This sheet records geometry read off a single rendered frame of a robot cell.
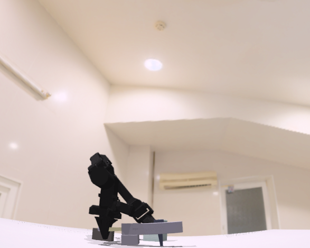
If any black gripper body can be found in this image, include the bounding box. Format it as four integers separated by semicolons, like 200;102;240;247
89;190;121;219

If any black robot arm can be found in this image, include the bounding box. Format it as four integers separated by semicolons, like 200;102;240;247
88;152;155;223

